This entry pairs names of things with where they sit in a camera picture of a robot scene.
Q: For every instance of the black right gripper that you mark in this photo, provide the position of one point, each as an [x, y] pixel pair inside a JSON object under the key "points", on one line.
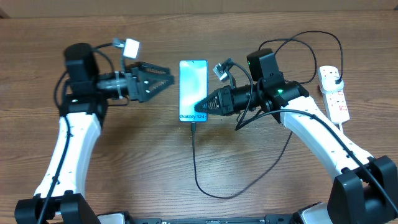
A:
{"points": [[226, 101]]}

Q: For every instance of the white power extension strip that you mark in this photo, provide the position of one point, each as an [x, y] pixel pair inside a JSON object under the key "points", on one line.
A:
{"points": [[335, 103]]}

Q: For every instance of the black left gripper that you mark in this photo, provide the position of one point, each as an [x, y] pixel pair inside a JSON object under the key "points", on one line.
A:
{"points": [[139, 91]]}

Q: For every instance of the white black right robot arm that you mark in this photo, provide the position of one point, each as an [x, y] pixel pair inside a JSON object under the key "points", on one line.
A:
{"points": [[364, 187]]}

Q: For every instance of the white charger plug adapter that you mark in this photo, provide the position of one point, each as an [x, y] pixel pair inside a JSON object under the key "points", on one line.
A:
{"points": [[330, 85]]}

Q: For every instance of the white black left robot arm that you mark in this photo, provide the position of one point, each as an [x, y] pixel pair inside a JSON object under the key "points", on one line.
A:
{"points": [[84, 104]]}

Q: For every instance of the blue Galaxy S24 smartphone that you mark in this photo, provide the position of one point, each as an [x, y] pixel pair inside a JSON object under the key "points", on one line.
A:
{"points": [[193, 87]]}

